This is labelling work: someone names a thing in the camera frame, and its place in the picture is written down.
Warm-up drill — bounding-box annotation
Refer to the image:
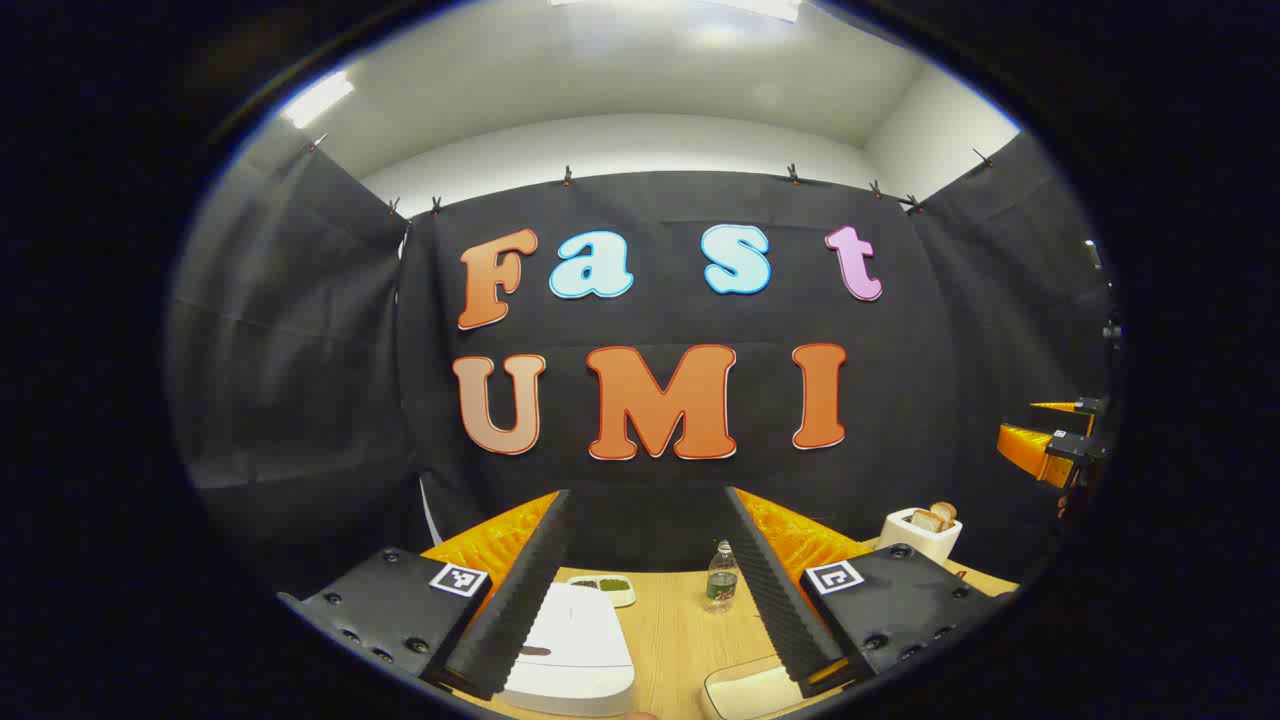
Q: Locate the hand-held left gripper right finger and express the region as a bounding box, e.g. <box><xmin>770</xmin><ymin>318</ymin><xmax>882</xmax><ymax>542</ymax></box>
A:
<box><xmin>722</xmin><ymin>486</ymin><xmax>1019</xmax><ymax>699</ymax></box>

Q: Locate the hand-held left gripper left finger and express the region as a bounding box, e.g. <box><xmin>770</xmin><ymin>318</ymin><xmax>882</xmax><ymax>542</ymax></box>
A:
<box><xmin>278</xmin><ymin>488</ymin><xmax>576</xmax><ymax>701</ymax></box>

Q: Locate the white rice cooker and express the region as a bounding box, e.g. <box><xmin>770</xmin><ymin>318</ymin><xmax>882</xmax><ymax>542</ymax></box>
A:
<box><xmin>497</xmin><ymin>582</ymin><xmax>636</xmax><ymax>718</ymax></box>

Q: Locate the clear plastic water bottle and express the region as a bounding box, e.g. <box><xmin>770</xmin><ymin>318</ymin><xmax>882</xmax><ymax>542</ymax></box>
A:
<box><xmin>706</xmin><ymin>541</ymin><xmax>741</xmax><ymax>613</ymax></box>

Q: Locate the white divided condiment dish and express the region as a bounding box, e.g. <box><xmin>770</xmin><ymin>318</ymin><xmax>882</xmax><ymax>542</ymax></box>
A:
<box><xmin>567</xmin><ymin>573</ymin><xmax>637</xmax><ymax>608</ymax></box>

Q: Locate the white toaster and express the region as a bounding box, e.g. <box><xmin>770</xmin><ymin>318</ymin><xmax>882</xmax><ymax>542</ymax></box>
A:
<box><xmin>877</xmin><ymin>507</ymin><xmax>963</xmax><ymax>564</ymax></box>

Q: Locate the ceiling light panel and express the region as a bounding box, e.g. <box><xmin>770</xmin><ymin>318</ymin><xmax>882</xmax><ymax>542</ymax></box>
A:
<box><xmin>280</xmin><ymin>70</ymin><xmax>356</xmax><ymax>129</ymax></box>
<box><xmin>548</xmin><ymin>0</ymin><xmax>803</xmax><ymax>23</ymax></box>

